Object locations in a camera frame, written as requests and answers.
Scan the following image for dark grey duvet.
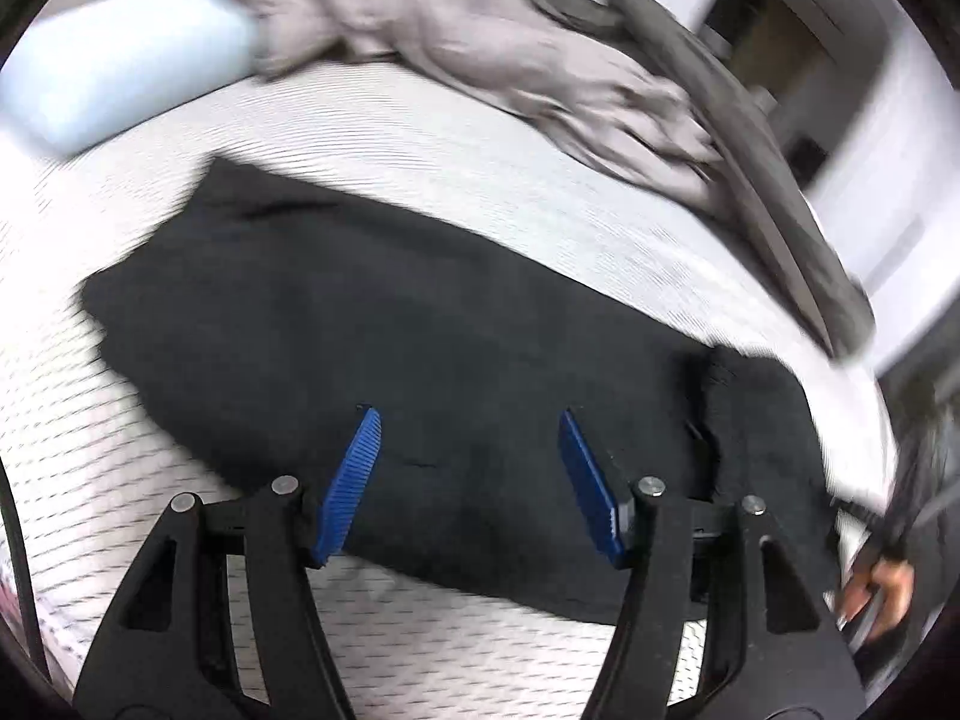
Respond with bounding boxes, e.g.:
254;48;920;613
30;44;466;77
480;0;878;361

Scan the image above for light blue bolster pillow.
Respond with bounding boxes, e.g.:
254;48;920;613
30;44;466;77
0;0;260;158

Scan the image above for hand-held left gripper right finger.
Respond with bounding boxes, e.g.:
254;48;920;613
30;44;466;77
557;409;863;720

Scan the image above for bed with striped white mattress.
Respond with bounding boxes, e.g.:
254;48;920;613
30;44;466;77
0;52;901;720

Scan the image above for person's right hand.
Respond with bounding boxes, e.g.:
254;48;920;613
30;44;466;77
836;559;916;635

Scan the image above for black pants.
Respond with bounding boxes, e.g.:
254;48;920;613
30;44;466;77
79;156;841;627

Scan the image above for black cable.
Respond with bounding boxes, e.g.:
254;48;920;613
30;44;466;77
0;457;50;683

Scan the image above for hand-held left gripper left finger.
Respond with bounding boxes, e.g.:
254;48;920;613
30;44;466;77
73;406;383;720

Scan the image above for light grey crumpled blanket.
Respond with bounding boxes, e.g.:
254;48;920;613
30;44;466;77
225;0;728;203

